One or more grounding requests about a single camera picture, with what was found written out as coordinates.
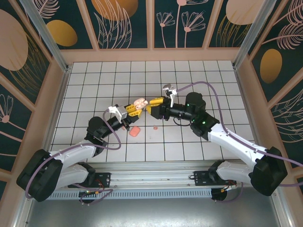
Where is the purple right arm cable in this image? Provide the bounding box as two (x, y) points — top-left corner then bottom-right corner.
(176, 81), (303, 204)

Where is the thin black cable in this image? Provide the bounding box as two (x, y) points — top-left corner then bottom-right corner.
(172, 117), (191, 127)

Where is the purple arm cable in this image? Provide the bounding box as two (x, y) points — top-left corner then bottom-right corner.
(25, 109), (121, 206)
(176, 81), (303, 204)

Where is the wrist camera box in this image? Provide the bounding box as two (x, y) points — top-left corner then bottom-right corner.
(162, 83), (178, 105)
(107, 105), (130, 122)

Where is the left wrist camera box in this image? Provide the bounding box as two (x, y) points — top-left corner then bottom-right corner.
(107, 105), (130, 122)

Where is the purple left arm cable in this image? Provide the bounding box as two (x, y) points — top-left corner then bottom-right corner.
(25, 109), (121, 206)

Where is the aluminium corner post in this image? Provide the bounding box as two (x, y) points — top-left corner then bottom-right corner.
(26, 0), (71, 71)
(233, 0), (284, 68)

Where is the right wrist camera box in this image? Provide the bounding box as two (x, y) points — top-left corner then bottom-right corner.
(162, 83), (178, 105)

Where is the grey metal sheet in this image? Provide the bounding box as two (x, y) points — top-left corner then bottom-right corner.
(14, 198), (292, 227)

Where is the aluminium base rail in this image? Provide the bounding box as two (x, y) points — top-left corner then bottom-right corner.
(22, 160), (282, 190)

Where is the beige earbud charging case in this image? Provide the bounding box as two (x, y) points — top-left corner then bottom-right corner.
(134, 97), (149, 110)

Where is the slotted grey cable duct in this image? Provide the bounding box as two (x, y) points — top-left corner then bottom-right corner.
(32, 189), (213, 199)

